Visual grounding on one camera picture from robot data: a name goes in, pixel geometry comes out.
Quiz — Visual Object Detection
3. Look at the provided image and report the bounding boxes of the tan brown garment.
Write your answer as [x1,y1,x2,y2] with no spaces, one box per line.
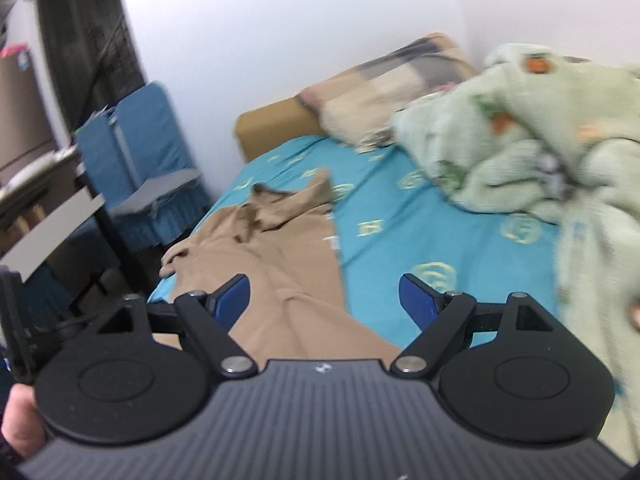
[159,167,402,362]

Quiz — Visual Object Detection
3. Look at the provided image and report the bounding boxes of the teal printed bed sheet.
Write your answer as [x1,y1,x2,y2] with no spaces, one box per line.
[147,135,626,396]

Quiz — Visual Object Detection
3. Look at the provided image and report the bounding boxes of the dark window curtain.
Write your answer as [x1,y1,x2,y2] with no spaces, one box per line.
[37,0,149,132]

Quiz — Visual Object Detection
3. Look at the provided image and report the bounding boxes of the person's left hand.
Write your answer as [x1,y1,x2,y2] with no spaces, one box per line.
[0,382,50,461]

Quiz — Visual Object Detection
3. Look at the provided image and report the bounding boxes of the black table leg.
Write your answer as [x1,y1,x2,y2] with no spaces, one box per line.
[75,160,152,307]

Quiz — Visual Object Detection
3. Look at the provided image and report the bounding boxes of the grey table top panel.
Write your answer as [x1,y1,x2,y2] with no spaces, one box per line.
[0,192,107,282]

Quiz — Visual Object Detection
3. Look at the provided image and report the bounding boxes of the grey flat board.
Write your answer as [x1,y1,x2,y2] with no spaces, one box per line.
[107,168,204,217]

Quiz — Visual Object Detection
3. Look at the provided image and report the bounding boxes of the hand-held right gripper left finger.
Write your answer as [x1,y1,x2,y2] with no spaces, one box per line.
[86,273,259,379]

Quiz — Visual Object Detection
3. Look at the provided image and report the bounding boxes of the green fleece printed blanket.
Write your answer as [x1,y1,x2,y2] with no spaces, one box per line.
[390,42,640,467]

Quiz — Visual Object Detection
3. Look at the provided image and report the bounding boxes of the tan bed headboard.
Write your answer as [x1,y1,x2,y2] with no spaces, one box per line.
[235,94,327,164]

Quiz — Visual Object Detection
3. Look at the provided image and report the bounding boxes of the brown cabinet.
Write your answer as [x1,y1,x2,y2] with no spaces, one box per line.
[0,49,57,182]

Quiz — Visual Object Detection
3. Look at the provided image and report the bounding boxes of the blue covered chair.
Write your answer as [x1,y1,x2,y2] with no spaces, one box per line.
[75,80,212,252]

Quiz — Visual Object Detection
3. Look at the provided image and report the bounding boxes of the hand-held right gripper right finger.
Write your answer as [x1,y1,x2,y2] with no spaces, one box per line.
[390,273,559,379]

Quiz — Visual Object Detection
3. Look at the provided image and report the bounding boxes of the plaid pillow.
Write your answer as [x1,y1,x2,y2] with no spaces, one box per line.
[299,32,482,152]

